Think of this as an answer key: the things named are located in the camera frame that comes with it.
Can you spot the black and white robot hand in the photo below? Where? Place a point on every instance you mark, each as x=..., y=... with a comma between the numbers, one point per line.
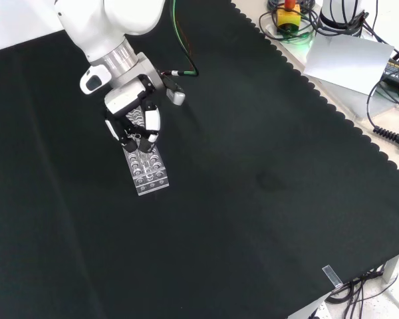
x=123, y=101

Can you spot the clear glass test tube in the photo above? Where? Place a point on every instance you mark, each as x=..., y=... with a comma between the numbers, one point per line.
x=147, y=166

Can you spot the clear plastic test tube rack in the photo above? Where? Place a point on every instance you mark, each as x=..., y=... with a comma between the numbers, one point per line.
x=151, y=181

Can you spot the white module with black window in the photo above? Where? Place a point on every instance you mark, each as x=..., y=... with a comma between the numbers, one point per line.
x=93, y=81

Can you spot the black bench cloth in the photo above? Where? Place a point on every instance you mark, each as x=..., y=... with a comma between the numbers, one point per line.
x=219, y=216

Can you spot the yellow stop button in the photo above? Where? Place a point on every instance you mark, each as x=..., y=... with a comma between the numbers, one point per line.
x=287, y=18

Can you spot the pale board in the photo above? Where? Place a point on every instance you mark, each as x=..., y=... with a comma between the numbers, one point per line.
x=345, y=63

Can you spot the white cylindrical machine base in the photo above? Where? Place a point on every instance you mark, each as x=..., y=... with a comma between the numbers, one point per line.
x=332, y=13

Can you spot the clear tape strip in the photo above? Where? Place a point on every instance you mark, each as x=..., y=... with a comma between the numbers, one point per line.
x=330, y=276

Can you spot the pale table leg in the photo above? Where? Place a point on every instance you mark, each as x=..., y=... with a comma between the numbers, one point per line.
x=391, y=269

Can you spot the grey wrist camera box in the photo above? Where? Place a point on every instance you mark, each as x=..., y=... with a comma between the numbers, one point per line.
x=176, y=94

